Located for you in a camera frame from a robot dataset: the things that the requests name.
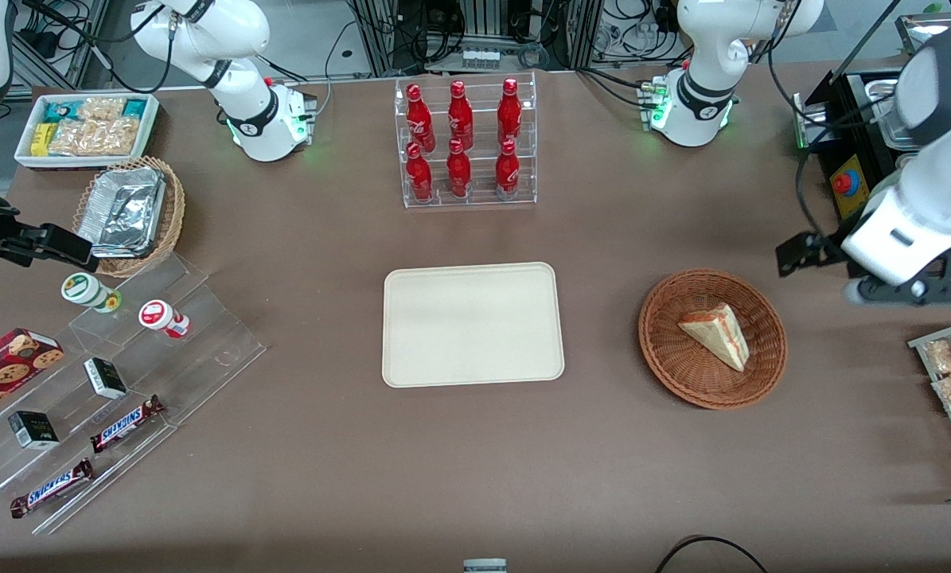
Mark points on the triangle sandwich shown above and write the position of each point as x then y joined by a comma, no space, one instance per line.
720,334

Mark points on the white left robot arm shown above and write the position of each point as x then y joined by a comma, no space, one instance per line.
702,87

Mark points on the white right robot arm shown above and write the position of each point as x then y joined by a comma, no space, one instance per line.
260,119

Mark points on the aluminium foil tray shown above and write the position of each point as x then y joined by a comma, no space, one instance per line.
125,208

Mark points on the light wicker basket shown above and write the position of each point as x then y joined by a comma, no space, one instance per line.
174,215

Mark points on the brown wicker basket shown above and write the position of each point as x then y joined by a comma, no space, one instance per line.
686,358

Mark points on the cream plastic tray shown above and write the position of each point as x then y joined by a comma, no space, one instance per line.
472,325

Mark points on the green lid jar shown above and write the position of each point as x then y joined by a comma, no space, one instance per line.
85,288

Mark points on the red emergency stop button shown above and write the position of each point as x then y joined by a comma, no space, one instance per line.
842,183

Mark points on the yellow snack packet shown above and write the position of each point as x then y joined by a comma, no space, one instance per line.
42,138

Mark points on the red lid jar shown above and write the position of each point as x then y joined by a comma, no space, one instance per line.
157,315

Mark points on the red tartan cookie box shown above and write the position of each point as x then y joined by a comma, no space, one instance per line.
9,368

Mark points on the clear cracker bag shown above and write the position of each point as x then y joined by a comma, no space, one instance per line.
97,137
101,108

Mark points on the steel pan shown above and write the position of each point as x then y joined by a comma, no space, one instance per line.
889,119

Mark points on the small black carton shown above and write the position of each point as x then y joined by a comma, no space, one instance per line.
105,379
33,430

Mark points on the teal snack packet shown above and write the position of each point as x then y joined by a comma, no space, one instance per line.
60,111
134,107

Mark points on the white snack bin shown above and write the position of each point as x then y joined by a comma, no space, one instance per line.
150,127

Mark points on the clear acrylic stepped shelf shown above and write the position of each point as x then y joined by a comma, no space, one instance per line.
204,350

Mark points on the Snickers chocolate bar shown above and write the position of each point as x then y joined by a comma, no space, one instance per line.
52,488
125,424

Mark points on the silver metal container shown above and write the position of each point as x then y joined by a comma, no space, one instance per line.
917,32

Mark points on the red cola bottle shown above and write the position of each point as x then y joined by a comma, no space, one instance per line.
419,119
460,118
509,113
418,175
508,171
458,171

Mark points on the clear acrylic bottle rack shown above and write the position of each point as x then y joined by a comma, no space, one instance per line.
475,199

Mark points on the white power strip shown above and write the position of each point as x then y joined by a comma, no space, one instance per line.
481,58

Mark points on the grey device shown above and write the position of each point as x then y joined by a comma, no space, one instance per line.
485,566

